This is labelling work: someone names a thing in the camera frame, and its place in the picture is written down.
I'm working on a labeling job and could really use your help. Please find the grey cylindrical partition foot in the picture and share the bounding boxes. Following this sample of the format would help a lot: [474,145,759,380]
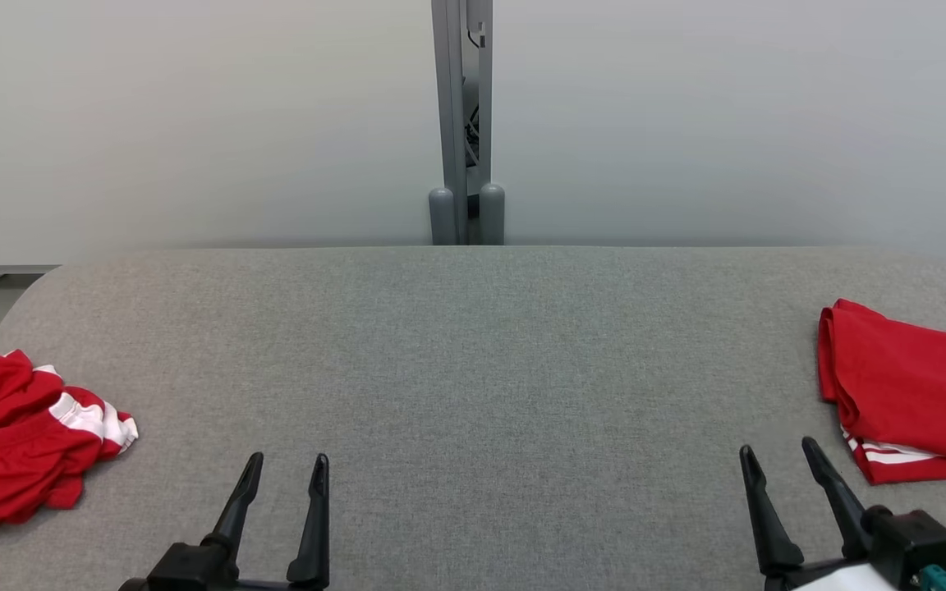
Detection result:
[479,182,507,246]
[429,187,457,246]

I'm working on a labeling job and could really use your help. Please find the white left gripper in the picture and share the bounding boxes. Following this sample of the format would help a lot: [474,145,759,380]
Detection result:
[202,452,332,591]

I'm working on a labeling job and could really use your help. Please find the grey fabric sofa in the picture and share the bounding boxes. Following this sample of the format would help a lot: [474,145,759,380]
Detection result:
[0,245,946,591]

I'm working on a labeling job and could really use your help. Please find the red shorts white side stripes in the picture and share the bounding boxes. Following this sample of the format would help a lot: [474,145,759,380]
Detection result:
[0,348,140,538]

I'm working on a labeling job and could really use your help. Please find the red jersey black white lettering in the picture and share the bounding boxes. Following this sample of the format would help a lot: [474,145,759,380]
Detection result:
[817,298,946,486]

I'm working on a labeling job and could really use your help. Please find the grey metal partition post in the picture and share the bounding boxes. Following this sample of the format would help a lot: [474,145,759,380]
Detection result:
[430,0,495,246]

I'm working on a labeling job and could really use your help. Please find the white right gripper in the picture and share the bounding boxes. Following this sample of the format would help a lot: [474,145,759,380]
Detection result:
[739,437,906,591]

